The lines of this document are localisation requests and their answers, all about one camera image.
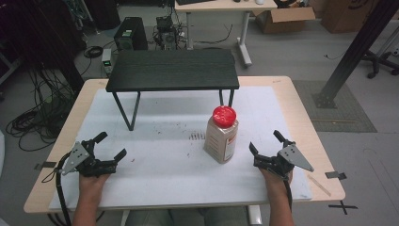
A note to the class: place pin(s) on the light wooden desk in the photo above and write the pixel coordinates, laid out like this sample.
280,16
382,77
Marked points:
224,6

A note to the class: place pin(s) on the person's left hand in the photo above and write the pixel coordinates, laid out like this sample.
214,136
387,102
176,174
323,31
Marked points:
92,186

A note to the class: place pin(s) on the large closed cardboard box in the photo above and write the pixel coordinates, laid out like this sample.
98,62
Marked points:
348,15

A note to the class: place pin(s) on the open cardboard box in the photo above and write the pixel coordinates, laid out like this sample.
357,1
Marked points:
284,20

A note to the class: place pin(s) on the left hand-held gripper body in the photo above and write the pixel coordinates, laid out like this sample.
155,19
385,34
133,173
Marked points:
82,158

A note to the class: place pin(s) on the office chair base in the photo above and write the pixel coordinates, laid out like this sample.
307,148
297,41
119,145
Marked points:
378,61

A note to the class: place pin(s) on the open electronics unit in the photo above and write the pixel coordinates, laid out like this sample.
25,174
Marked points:
165,33

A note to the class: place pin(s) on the small black shelf stand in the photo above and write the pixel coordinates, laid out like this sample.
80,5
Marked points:
172,70

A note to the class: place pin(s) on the white mat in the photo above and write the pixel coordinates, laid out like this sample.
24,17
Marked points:
169,175

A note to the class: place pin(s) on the person's right hand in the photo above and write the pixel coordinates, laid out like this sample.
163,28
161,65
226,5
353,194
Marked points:
277,185

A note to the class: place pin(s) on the grey floor mat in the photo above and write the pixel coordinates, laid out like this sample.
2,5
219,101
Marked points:
345,121

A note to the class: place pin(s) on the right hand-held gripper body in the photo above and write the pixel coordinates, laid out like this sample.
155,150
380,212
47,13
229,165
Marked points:
284,160

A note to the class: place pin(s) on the white mouse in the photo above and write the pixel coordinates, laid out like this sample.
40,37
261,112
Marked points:
259,1

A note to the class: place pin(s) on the black metal post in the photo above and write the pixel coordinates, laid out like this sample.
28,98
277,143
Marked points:
354,53

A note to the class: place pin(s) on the black tape strip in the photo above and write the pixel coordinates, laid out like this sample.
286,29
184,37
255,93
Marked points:
45,165
335,175

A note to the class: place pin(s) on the black curtain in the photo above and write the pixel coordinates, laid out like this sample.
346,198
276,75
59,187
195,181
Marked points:
37,31

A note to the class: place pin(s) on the bench power supply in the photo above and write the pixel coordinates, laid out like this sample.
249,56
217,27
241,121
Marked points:
107,61

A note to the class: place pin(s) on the black computer tower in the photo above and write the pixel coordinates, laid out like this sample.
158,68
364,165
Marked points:
131,33

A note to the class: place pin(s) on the black keyboard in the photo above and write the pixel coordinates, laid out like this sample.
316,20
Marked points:
194,1

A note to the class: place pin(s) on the seasoning jar with red lid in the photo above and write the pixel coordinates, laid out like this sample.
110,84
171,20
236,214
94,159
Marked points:
221,138

